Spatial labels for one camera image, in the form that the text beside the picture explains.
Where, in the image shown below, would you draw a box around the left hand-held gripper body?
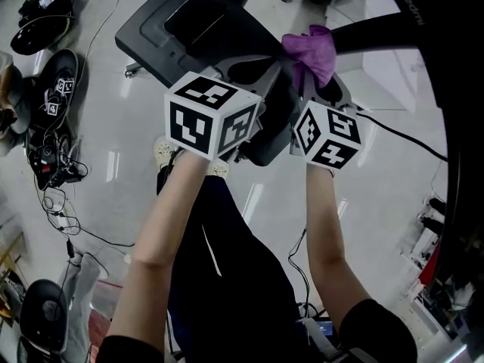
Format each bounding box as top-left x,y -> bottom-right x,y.
164,71 -> 265,161

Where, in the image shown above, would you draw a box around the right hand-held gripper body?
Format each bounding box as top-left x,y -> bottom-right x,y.
290,100 -> 370,170

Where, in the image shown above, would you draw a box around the purple cloth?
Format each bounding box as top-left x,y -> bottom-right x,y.
281,23 -> 337,90

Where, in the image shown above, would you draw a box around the person's right forearm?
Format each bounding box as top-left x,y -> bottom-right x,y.
304,163 -> 374,324

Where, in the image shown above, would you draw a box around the person's left forearm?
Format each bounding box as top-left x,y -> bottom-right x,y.
104,149 -> 207,342

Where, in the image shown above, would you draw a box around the person's left white shoe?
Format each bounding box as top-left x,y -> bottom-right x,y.
153,135 -> 178,169

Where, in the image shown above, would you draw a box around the person's white shoe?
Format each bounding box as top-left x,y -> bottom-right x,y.
153,135 -> 178,169
206,159 -> 230,177

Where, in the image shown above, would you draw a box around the person's right white shoe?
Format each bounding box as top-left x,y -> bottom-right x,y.
206,159 -> 230,177

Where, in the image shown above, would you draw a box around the cluttered white shelf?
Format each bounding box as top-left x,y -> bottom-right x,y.
396,198 -> 484,347

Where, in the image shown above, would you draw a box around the black open dome case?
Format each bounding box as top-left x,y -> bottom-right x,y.
28,48 -> 79,135

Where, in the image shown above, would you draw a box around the person's legs in dark trousers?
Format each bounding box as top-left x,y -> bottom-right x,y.
157,157 -> 303,363

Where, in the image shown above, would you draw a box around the white power strip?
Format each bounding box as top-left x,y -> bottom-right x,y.
52,198 -> 73,234

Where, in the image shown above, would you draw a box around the black dome backpack with screen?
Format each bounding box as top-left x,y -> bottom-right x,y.
10,0 -> 76,56

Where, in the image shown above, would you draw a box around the black device with screen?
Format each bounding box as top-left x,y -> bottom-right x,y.
298,318 -> 336,340

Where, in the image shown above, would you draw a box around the wooden stool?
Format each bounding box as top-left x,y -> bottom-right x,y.
0,232 -> 27,317

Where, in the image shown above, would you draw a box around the black cable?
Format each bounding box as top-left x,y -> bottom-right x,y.
357,113 -> 449,162
287,228 -> 315,317

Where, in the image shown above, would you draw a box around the white cable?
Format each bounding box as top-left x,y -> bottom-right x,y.
81,0 -> 126,71

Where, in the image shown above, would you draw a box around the black equipment bundle with cables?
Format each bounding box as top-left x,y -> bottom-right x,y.
28,134 -> 90,191

